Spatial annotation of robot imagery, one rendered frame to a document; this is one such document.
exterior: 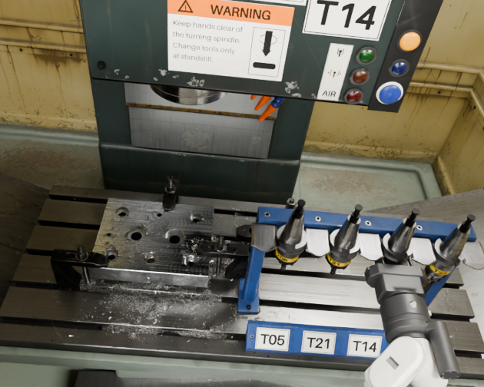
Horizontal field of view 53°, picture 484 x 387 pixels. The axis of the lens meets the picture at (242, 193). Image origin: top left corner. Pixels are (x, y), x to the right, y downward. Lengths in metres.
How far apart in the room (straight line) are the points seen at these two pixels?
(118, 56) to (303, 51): 0.25
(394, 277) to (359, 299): 0.34
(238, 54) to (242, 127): 0.90
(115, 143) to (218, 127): 0.37
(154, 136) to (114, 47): 0.94
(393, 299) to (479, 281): 0.72
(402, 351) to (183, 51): 0.61
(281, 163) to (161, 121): 0.43
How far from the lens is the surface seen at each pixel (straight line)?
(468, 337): 1.42
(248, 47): 0.66
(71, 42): 1.96
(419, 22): 0.68
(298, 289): 1.32
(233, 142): 1.60
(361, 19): 0.66
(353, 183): 2.12
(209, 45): 0.67
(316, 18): 0.65
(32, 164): 2.13
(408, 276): 1.04
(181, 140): 1.61
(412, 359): 0.91
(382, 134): 2.14
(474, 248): 1.15
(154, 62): 0.69
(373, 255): 1.03
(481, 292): 1.66
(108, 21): 0.68
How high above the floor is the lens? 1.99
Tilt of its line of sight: 46 degrees down
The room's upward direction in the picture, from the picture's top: 8 degrees clockwise
